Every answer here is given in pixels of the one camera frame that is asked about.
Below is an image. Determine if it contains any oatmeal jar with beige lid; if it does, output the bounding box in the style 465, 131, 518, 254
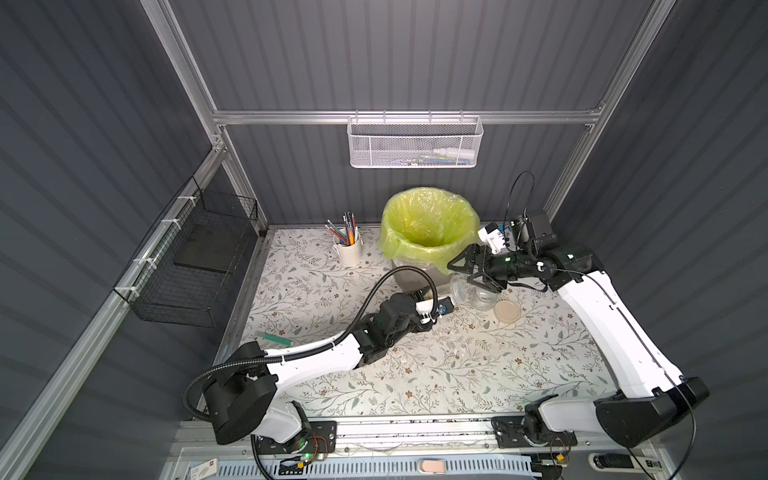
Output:
449, 275, 500, 311

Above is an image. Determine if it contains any beige jar lid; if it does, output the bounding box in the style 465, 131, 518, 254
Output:
493, 300, 522, 324

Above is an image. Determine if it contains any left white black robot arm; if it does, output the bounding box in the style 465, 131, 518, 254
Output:
201, 291, 454, 452

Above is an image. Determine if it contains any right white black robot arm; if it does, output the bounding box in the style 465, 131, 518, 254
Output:
447, 243, 710, 448

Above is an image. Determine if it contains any grey trash bin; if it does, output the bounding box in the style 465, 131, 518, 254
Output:
392, 259, 451, 292

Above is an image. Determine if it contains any green plastic bin liner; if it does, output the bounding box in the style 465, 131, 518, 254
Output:
378, 187, 480, 274

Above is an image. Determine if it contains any floral table mat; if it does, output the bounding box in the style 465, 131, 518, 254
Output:
242, 228, 615, 417

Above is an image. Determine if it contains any white pen cup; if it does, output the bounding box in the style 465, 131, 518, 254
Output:
333, 238, 363, 268

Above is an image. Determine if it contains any pens bundle in cup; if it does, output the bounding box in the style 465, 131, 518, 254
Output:
325, 211, 359, 246

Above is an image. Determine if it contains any white bottle in basket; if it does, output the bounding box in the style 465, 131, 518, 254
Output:
433, 147, 476, 162

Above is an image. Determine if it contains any pink eraser block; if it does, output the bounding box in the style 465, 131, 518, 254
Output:
417, 459, 447, 475

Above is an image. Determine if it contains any white black stapler device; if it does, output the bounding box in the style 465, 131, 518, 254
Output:
588, 453, 663, 475

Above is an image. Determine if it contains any white card with red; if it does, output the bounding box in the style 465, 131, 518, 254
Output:
188, 458, 219, 480

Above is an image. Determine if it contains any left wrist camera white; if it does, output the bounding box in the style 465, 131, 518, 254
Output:
416, 296, 454, 319

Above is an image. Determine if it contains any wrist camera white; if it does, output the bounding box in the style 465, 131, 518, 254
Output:
416, 296, 454, 319
478, 222, 509, 255

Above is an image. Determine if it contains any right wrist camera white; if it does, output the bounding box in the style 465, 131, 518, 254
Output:
478, 222, 509, 255

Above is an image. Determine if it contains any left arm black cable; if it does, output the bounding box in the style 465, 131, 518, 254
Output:
182, 265, 439, 422

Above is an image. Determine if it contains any white wire mesh basket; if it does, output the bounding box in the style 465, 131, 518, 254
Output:
346, 115, 484, 169

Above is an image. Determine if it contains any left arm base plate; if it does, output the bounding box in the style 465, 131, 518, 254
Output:
256, 421, 338, 456

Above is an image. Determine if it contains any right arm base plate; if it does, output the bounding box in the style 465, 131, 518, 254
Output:
491, 414, 578, 450

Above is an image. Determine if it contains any black wire basket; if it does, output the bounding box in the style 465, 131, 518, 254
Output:
115, 182, 259, 328

